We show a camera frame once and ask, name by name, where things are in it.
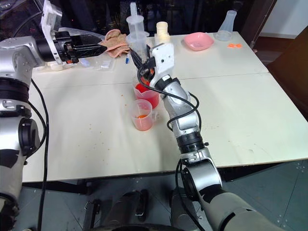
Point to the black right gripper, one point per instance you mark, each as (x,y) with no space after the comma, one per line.
(147,72)

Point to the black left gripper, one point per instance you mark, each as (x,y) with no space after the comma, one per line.
(63,47)

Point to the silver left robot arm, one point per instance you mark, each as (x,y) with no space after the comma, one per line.
(16,130)

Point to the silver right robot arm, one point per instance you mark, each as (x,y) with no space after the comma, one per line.
(192,120)

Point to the large cup with red liquid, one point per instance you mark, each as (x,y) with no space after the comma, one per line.
(146,95)

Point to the small clear measuring cup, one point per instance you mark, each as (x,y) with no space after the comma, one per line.
(142,118)

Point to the clear plastic bag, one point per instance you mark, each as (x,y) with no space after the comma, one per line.
(101,64)

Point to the beige crumpled cloth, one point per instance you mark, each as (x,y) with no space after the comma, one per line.
(115,43)

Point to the tall clear measuring cylinder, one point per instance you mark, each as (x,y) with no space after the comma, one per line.
(136,27)

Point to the white round plastic piece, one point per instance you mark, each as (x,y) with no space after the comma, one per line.
(57,68)

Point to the pink square bowl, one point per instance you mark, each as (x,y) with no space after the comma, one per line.
(198,41)

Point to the clear plastic conical flask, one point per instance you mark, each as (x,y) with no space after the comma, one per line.
(227,27)

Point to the small orange plastic piece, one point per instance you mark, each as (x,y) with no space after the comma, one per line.
(234,45)

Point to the dark brown wooden furniture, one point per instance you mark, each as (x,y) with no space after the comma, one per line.
(292,69)

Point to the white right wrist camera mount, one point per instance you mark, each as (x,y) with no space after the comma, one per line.
(164,57)

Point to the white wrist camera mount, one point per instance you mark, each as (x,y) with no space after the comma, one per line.
(49,22)
(164,57)

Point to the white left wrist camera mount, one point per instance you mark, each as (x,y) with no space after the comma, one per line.
(49,22)

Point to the black table frame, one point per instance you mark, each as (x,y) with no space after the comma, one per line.
(72,184)

